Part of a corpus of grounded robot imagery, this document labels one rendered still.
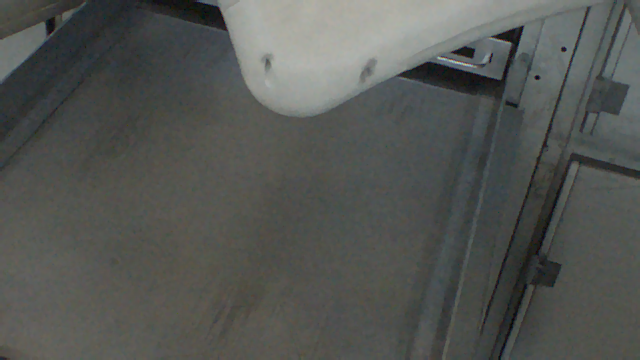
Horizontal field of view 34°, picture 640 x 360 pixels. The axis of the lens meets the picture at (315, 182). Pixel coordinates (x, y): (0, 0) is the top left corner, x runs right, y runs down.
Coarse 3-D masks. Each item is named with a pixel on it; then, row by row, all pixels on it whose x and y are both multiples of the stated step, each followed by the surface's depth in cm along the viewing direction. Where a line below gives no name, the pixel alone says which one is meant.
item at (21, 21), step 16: (0, 0) 140; (16, 0) 142; (32, 0) 145; (48, 0) 148; (64, 0) 146; (80, 0) 149; (0, 16) 141; (16, 16) 144; (32, 16) 142; (48, 16) 145; (0, 32) 138; (16, 32) 141
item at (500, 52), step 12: (204, 0) 150; (492, 36) 142; (504, 36) 143; (468, 48) 143; (504, 48) 142; (432, 60) 146; (468, 60) 144; (492, 60) 143; (504, 60) 143; (492, 72) 144
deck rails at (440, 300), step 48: (96, 0) 138; (48, 48) 127; (96, 48) 139; (0, 96) 118; (48, 96) 128; (0, 144) 119; (480, 144) 134; (480, 192) 117; (432, 288) 110; (432, 336) 104
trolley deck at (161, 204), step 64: (128, 64) 137; (192, 64) 140; (64, 128) 124; (128, 128) 126; (192, 128) 128; (256, 128) 130; (320, 128) 132; (384, 128) 134; (448, 128) 136; (512, 128) 139; (0, 192) 113; (64, 192) 114; (128, 192) 116; (192, 192) 117; (256, 192) 119; (320, 192) 121; (384, 192) 123; (448, 192) 125; (0, 256) 104; (64, 256) 106; (128, 256) 107; (192, 256) 109; (256, 256) 110; (320, 256) 112; (384, 256) 113; (0, 320) 98; (64, 320) 99; (128, 320) 100; (192, 320) 101; (256, 320) 103; (320, 320) 104; (384, 320) 105
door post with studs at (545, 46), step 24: (528, 24) 136; (552, 24) 135; (576, 24) 134; (528, 48) 138; (552, 48) 137; (528, 72) 140; (552, 72) 139; (528, 96) 142; (552, 96) 141; (528, 120) 144; (528, 144) 146; (528, 168) 148; (504, 216) 153; (504, 240) 156
